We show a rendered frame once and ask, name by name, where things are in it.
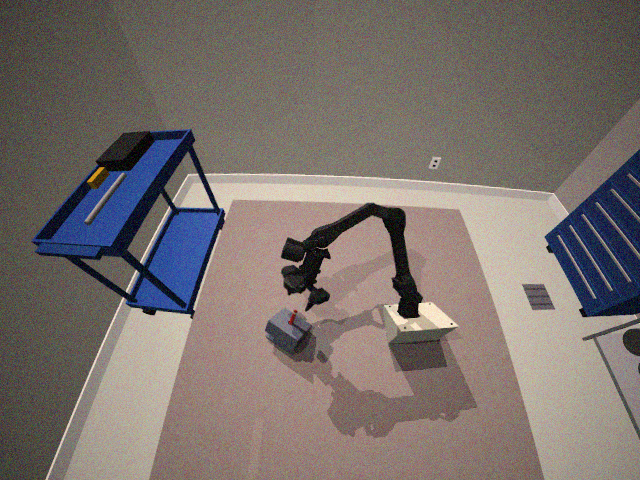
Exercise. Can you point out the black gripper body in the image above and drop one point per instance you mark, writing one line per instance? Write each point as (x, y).
(318, 296)

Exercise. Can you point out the light grey panel with hole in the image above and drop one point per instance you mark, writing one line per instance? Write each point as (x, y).
(287, 336)

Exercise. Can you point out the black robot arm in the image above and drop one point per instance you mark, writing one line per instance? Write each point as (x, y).
(394, 220)

